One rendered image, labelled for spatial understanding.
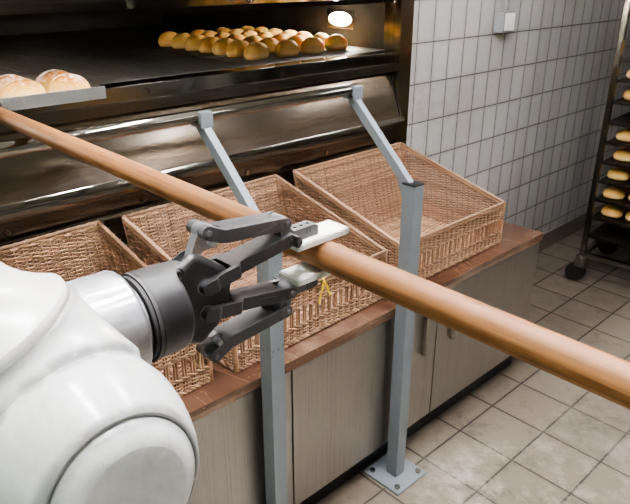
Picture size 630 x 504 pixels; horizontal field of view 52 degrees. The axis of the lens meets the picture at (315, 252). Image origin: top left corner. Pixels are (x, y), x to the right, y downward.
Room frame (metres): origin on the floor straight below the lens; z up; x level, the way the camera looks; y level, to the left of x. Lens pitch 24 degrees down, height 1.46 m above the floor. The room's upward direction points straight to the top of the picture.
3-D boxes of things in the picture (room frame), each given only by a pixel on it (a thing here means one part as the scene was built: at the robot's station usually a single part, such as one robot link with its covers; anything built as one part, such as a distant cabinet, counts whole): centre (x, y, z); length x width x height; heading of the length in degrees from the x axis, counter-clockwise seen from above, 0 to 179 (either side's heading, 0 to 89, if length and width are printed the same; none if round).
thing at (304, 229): (0.57, 0.02, 1.23); 0.05 x 0.01 x 0.03; 133
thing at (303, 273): (0.59, 0.00, 1.18); 0.07 x 0.03 x 0.01; 133
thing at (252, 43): (2.54, 0.24, 1.21); 0.61 x 0.48 x 0.06; 43
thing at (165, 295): (0.49, 0.11, 1.20); 0.09 x 0.07 x 0.08; 133
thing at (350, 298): (1.64, 0.16, 0.72); 0.56 x 0.49 x 0.28; 135
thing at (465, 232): (2.06, -0.29, 0.72); 0.56 x 0.49 x 0.28; 133
